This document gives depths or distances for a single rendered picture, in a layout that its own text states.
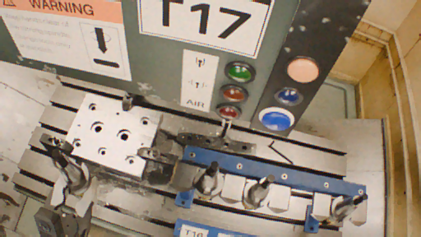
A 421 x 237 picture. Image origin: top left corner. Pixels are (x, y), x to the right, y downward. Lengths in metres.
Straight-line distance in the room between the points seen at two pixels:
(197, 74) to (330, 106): 1.49
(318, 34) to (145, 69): 0.16
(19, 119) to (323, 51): 1.42
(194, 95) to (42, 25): 0.18
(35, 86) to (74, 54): 1.27
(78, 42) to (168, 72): 0.10
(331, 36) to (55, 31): 0.25
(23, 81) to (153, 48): 1.37
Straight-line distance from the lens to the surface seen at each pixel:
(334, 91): 1.81
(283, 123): 0.30
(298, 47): 0.23
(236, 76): 0.26
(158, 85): 0.31
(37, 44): 0.35
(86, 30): 0.29
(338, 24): 0.22
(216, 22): 0.23
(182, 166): 0.69
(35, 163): 1.14
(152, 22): 0.25
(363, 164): 1.37
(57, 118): 1.19
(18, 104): 1.55
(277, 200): 0.70
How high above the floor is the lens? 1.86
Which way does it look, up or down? 59 degrees down
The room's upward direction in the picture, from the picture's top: 12 degrees clockwise
